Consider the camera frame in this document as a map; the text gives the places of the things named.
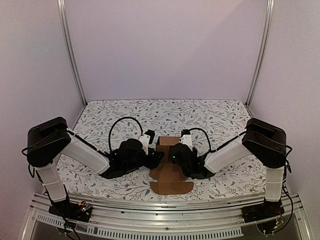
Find brown cardboard box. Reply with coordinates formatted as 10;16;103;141
149;136;194;195

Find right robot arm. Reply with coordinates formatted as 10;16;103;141
168;118;292;218

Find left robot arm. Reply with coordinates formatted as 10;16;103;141
21;116;165;217

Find floral patterned table mat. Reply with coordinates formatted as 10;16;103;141
57;99;266;201

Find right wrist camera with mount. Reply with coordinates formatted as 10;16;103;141
179;129;193;151

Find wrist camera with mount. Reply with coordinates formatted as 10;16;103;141
139;129;155;155
179;129;193;151

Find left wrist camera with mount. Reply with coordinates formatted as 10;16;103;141
139;129;155;155

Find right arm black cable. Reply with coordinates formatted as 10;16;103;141
188;127;216;154

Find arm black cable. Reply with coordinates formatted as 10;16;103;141
188;127;216;154
107;116;144;156

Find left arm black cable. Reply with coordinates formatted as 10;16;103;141
107;116;144;156

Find aluminium front rail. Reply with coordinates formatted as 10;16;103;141
20;192;313;240

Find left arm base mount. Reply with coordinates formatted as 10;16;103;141
48;199;93;223

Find right aluminium frame post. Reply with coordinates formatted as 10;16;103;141
245;0;275;109

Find aluminium frame post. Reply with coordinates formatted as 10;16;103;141
57;0;88;107
245;0;275;109

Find left aluminium frame post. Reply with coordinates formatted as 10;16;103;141
57;0;88;107

